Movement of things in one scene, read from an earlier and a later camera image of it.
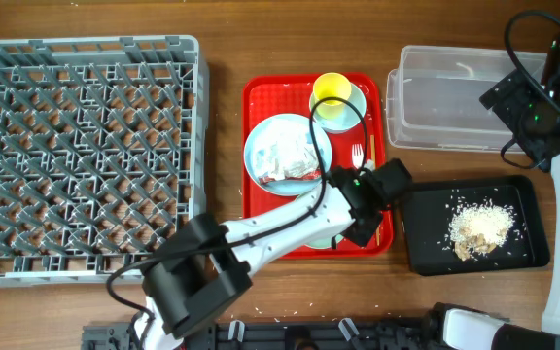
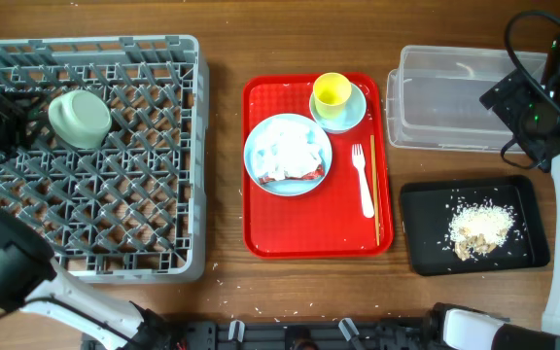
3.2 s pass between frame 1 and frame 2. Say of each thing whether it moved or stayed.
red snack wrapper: stayed
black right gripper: stayed
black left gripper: moved
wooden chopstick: stayed
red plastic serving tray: moved
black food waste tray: stayed
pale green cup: moved
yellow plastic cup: stayed
